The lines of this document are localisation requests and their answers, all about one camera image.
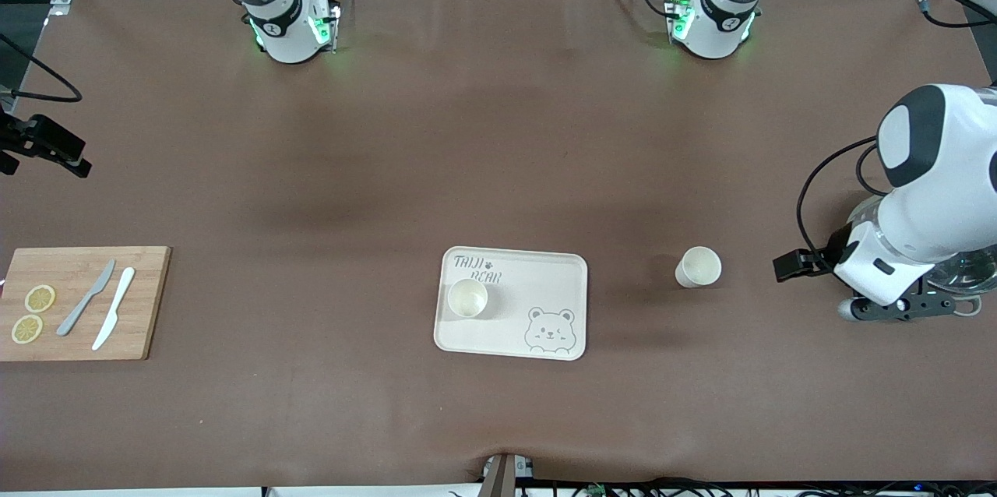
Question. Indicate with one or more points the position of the brown table mat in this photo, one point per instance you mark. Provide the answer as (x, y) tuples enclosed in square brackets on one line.
[(389, 131)]

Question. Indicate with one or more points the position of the cream paper cup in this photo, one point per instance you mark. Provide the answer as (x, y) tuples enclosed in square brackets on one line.
[(699, 267), (467, 298)]

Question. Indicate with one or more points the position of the metal table clamp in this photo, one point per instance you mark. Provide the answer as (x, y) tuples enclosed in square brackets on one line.
[(505, 477)]

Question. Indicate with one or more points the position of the grey plastic knife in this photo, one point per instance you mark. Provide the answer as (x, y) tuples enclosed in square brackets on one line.
[(82, 302)]

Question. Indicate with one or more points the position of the lemon slice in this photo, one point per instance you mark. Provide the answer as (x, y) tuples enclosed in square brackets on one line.
[(27, 329), (40, 298)]

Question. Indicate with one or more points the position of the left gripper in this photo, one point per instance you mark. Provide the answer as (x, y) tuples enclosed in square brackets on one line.
[(835, 243)]

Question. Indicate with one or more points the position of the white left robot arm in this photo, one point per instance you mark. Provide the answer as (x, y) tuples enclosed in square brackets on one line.
[(950, 170)]

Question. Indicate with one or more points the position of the wooden cutting board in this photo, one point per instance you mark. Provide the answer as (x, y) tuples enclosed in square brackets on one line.
[(78, 341)]

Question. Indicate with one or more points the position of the cream tray with bear print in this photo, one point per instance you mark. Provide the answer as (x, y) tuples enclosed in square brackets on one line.
[(506, 287)]

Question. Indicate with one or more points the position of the white plastic knife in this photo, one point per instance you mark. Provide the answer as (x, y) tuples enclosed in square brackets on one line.
[(113, 310)]

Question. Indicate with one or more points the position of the glass cooker lid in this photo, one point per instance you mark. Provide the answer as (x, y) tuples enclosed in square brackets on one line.
[(974, 271)]

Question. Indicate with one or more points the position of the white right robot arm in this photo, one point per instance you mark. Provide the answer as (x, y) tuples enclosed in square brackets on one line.
[(280, 29)]

